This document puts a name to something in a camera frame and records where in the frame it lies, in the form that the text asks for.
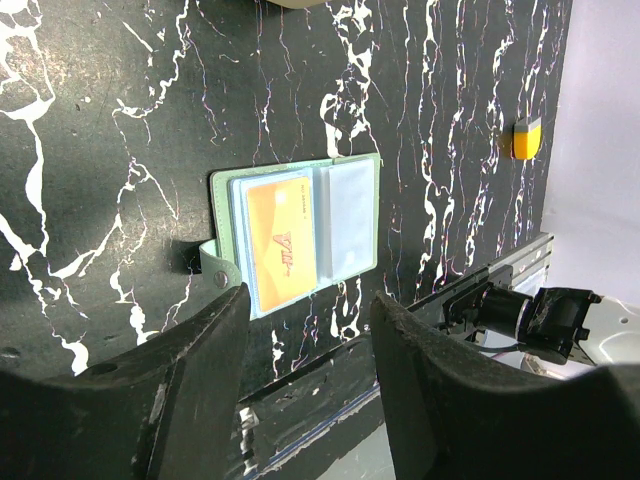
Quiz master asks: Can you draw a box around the black front base bar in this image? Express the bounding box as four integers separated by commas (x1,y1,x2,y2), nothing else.
234,234,556,480

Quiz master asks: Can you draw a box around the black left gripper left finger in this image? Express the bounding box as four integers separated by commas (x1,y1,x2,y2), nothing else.
1,285,250,479

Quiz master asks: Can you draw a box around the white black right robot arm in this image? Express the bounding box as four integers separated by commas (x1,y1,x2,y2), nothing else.
439,282,639,379

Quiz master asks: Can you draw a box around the orange VIP credit card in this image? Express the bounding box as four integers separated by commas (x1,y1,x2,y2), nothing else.
246,176,318,313

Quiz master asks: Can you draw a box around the yellow grey small block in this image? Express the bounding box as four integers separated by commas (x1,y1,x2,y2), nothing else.
512,117,542,160

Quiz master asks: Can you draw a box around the mint green card holder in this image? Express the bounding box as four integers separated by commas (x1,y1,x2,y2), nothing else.
199,153,382,319

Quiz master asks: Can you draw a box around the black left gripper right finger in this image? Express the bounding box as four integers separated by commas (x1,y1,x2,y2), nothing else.
370,294,639,479

